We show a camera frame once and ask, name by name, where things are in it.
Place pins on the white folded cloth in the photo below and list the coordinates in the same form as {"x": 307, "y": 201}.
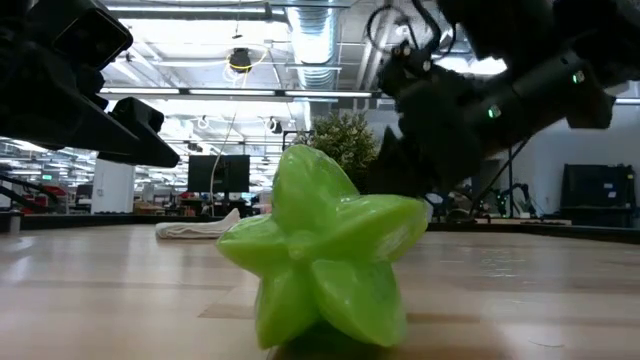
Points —
{"x": 195, "y": 229}

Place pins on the black background monitor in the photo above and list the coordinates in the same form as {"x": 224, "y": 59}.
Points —
{"x": 220, "y": 172}

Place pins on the lime green toy starfruit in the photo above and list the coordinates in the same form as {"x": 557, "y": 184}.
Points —
{"x": 325, "y": 250}

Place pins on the artificial plant in black pot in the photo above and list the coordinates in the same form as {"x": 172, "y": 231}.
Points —
{"x": 345, "y": 140}

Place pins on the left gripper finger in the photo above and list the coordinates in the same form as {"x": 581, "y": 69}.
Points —
{"x": 150, "y": 150}
{"x": 60, "y": 125}

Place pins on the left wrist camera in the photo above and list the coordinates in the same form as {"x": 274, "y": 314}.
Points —
{"x": 95, "y": 37}

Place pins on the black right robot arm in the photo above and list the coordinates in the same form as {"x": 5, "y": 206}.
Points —
{"x": 550, "y": 75}

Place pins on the white pillar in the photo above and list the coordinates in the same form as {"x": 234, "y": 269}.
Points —
{"x": 112, "y": 187}

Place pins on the silver ventilation duct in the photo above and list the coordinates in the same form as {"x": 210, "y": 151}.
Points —
{"x": 315, "y": 45}

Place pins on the black equipment case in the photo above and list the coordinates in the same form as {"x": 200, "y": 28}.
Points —
{"x": 597, "y": 195}

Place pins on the overhead light bar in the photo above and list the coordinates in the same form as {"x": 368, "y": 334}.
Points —
{"x": 225, "y": 92}

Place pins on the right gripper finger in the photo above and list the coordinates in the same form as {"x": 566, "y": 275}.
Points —
{"x": 387, "y": 170}
{"x": 425, "y": 182}

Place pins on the black overhead camera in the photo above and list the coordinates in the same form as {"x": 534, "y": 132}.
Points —
{"x": 240, "y": 59}

